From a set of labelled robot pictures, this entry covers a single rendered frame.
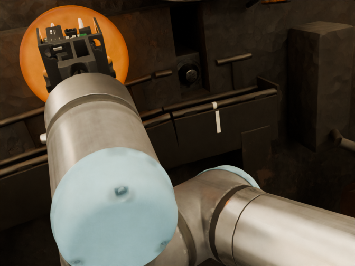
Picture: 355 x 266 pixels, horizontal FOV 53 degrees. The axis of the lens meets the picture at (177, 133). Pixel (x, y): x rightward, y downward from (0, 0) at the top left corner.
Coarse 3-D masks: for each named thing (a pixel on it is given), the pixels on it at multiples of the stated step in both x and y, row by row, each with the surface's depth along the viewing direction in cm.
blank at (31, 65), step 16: (48, 16) 50; (64, 16) 51; (80, 16) 51; (96, 16) 52; (32, 32) 50; (112, 32) 53; (32, 48) 51; (112, 48) 54; (32, 64) 52; (128, 64) 56; (32, 80) 52; (48, 96) 54
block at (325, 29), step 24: (312, 24) 67; (336, 24) 64; (288, 48) 71; (312, 48) 63; (336, 48) 63; (288, 72) 73; (312, 72) 65; (336, 72) 65; (288, 96) 75; (312, 96) 67; (336, 96) 66; (312, 120) 68; (336, 120) 69; (312, 144) 70
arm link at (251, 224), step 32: (192, 192) 40; (224, 192) 38; (256, 192) 37; (192, 224) 37; (224, 224) 36; (256, 224) 33; (288, 224) 31; (320, 224) 30; (352, 224) 29; (192, 256) 37; (224, 256) 36; (256, 256) 32; (288, 256) 30; (320, 256) 28; (352, 256) 26
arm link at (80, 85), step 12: (60, 84) 34; (72, 84) 33; (84, 84) 33; (96, 84) 33; (108, 84) 34; (120, 84) 36; (60, 96) 33; (72, 96) 32; (84, 96) 31; (120, 96) 33; (48, 108) 34; (60, 108) 31; (48, 120) 32
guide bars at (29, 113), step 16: (240, 64) 69; (128, 80) 63; (144, 80) 64; (240, 80) 70; (208, 96) 67; (224, 96) 67; (32, 112) 60; (144, 112) 65; (160, 112) 65; (16, 128) 61; (32, 144) 62; (0, 160) 60; (16, 160) 60
